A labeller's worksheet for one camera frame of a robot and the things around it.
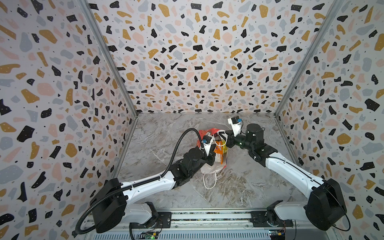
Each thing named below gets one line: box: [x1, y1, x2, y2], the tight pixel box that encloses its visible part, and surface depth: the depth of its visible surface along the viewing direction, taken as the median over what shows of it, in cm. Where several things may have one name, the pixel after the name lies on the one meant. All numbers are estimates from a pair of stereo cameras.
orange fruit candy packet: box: [213, 140, 224, 165], surface depth 85 cm
